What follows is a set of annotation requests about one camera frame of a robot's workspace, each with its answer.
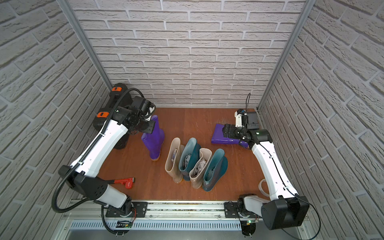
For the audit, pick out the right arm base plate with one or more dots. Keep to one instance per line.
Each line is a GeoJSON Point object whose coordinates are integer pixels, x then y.
{"type": "Point", "coordinates": [237, 210]}

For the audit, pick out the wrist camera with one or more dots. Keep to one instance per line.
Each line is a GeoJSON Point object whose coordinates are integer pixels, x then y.
{"type": "Point", "coordinates": [247, 120]}
{"type": "Point", "coordinates": [142, 107]}

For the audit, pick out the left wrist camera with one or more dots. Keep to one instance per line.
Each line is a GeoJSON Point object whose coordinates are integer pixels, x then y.
{"type": "Point", "coordinates": [142, 107]}

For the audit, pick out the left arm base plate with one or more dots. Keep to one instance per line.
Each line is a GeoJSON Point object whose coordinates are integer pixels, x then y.
{"type": "Point", "coordinates": [138, 209]}

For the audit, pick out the teal rain boot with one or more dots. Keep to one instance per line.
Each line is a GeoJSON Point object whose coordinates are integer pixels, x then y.
{"type": "Point", "coordinates": [216, 169]}
{"type": "Point", "coordinates": [189, 158]}

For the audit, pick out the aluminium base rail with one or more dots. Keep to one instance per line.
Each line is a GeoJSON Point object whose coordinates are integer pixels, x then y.
{"type": "Point", "coordinates": [184, 210]}

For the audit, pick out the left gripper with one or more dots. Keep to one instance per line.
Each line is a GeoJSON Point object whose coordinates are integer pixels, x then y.
{"type": "Point", "coordinates": [147, 125]}

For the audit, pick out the black tool case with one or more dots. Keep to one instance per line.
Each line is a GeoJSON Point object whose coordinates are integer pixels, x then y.
{"type": "Point", "coordinates": [99, 120]}

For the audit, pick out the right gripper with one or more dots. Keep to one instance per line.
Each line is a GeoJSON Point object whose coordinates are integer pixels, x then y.
{"type": "Point", "coordinates": [232, 128]}

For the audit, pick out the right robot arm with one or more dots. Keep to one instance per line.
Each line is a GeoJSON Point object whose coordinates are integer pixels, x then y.
{"type": "Point", "coordinates": [285, 208]}

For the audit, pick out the red pipe wrench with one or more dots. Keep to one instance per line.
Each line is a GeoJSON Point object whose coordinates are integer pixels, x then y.
{"type": "Point", "coordinates": [127, 183]}

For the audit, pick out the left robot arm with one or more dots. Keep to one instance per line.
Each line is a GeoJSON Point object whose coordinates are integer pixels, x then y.
{"type": "Point", "coordinates": [82, 174]}

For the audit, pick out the beige rain boot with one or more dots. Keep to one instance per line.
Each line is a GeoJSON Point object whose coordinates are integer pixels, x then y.
{"type": "Point", "coordinates": [197, 173]}
{"type": "Point", "coordinates": [173, 160]}

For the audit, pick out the purple rain boot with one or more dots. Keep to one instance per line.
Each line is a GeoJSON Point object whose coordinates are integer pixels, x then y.
{"type": "Point", "coordinates": [155, 140]}
{"type": "Point", "coordinates": [218, 138]}

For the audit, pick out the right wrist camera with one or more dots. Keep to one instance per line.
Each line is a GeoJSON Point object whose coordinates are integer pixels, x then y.
{"type": "Point", "coordinates": [247, 120]}

